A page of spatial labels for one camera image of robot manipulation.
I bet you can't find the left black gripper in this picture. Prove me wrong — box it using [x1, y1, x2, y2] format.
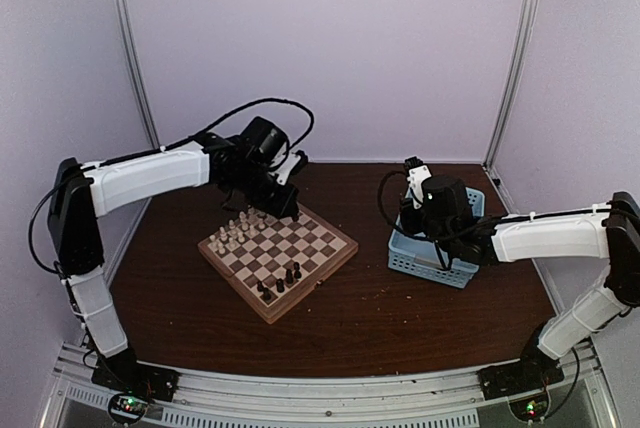
[228, 164, 301, 220]

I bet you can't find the light blue plastic basket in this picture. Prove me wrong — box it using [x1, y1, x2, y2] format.
[388, 189, 484, 289]

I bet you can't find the wooden chess board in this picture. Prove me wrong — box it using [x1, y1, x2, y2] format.
[198, 205, 359, 324]

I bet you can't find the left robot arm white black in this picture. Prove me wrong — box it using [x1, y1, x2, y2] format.
[33, 117, 308, 392]

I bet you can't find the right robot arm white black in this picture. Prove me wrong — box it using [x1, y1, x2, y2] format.
[400, 166, 639, 390]

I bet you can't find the row of white chess pieces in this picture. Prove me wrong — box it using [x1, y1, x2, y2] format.
[207, 207, 270, 255]

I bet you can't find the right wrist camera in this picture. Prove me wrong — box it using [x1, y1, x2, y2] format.
[403, 156, 432, 210]

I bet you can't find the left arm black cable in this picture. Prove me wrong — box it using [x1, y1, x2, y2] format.
[164, 96, 316, 154]

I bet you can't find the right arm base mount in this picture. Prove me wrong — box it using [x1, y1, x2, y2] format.
[478, 360, 565, 400]

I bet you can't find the front aluminium rail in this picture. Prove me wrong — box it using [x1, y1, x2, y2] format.
[35, 342, 622, 427]

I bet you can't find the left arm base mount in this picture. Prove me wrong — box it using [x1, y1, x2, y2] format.
[91, 357, 179, 402]

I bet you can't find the right aluminium frame post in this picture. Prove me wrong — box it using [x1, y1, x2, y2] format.
[483, 0, 539, 172]

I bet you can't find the aluminium frame post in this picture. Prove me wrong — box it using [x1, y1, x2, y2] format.
[113, 0, 161, 148]
[483, 0, 539, 172]

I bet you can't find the left aluminium frame post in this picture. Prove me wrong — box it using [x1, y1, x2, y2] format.
[113, 0, 161, 148]

